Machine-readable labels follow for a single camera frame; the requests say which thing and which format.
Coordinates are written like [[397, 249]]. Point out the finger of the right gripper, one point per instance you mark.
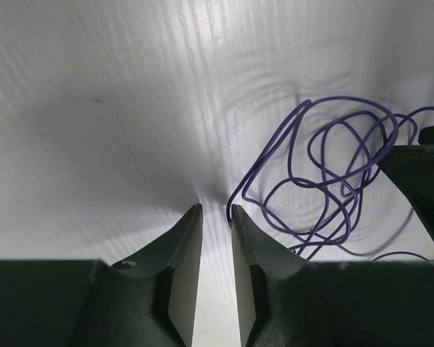
[[411, 169]]

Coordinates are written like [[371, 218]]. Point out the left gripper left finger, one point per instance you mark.
[[146, 299]]

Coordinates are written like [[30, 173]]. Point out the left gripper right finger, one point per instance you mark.
[[284, 300]]

